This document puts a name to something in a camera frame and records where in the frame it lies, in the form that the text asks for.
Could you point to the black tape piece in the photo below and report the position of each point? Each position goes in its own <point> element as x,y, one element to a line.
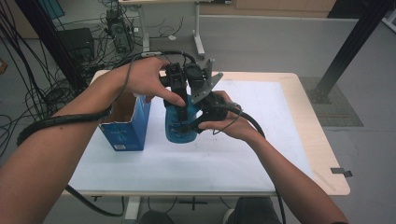
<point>341,171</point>

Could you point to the blue plastic bottle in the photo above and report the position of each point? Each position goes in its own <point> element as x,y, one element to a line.
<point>172,119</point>

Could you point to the black computer tower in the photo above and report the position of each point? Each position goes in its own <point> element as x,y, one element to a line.
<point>119,29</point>

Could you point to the light wooden table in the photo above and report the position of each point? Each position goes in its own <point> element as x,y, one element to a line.
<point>314,137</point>

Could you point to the white foam mat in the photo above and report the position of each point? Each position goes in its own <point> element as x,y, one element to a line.
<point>202,165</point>

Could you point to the person's leg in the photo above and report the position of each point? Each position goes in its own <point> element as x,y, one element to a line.
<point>255,211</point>

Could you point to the wooden cabinet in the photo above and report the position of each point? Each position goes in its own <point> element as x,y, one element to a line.
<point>274,7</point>

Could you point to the black box on floor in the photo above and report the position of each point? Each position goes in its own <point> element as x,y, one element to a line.
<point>77,42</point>

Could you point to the white table leg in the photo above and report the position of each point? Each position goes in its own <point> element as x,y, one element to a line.
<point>132,208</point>

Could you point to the person's dark shoe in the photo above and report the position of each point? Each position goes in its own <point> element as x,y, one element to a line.
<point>155,217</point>

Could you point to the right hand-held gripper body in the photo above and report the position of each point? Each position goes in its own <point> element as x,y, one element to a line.
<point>211,107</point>

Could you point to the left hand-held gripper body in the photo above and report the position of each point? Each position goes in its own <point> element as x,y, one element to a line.
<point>179,76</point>

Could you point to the black metal post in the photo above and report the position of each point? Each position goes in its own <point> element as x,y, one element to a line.
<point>348,49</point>
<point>46,34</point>

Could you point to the person's right hand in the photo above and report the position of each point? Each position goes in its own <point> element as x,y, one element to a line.
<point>238,128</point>

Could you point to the white desk frame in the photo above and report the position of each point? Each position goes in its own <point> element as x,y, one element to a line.
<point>197,34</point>

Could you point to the person's left hand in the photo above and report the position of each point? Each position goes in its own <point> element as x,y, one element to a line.
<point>146,79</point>

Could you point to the blue cardboard box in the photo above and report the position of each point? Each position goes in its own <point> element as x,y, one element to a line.
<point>129,133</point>

